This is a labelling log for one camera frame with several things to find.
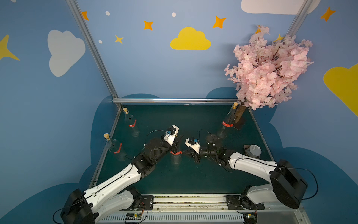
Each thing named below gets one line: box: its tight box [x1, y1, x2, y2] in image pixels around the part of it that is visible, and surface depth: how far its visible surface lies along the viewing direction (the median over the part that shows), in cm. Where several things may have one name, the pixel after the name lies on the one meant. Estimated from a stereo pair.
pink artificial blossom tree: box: [224, 25, 314, 111], surface depth 72 cm
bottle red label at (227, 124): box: [221, 121, 235, 127], surface depth 90 cm
